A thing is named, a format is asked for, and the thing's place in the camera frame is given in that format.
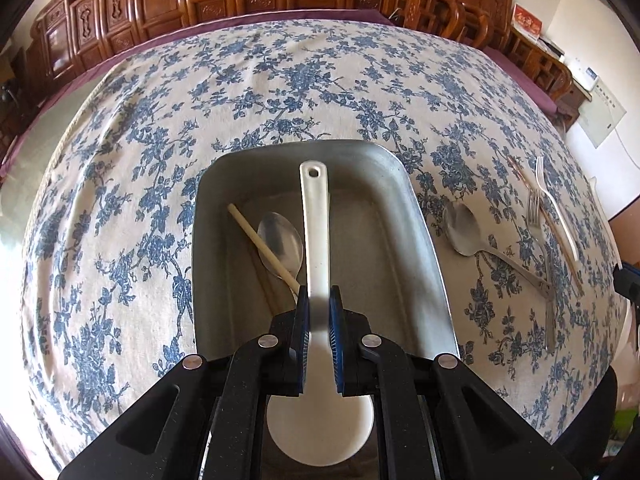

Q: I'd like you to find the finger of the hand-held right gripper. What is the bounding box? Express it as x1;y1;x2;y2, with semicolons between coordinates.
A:
617;261;640;311

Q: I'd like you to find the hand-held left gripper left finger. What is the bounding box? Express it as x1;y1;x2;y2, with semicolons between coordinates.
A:
57;285;313;480

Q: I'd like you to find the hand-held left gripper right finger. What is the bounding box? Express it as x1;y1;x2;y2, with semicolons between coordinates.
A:
327;285;571;480

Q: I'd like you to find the metal spoon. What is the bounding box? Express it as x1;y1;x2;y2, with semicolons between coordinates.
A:
442;201;553;301
257;212;305;291

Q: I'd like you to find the large white spoon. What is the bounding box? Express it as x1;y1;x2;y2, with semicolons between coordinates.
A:
266;160;375;466

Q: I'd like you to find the metal fork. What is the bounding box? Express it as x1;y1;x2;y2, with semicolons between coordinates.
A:
526;192;556;353

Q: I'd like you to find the light wooden chopstick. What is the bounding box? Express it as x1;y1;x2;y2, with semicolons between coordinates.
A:
227;203;302;297

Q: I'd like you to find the white plastic fork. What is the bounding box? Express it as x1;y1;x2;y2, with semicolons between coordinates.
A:
534;156;581;262

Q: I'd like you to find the rectangular metal tray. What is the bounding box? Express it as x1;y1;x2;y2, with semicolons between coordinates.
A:
191;139;461;480

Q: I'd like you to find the brown chopstick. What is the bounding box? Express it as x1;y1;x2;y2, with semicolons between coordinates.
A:
506;155;585;298

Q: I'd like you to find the white tabletop device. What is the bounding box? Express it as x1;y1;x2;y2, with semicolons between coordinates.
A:
567;57;600;92

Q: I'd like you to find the purple armchair cushion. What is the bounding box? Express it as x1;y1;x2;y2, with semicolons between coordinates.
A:
482;47;558;116

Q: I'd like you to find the blue floral tablecloth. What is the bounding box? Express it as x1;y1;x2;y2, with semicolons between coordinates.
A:
20;19;631;466

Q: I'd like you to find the red desk calendar card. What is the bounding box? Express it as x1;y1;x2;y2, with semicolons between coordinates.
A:
512;4;543;43

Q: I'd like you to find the carved wooden armchair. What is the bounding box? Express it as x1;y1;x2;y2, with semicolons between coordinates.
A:
412;0;575;111

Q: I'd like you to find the white wall panel door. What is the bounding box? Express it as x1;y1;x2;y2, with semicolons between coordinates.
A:
577;87;627;150

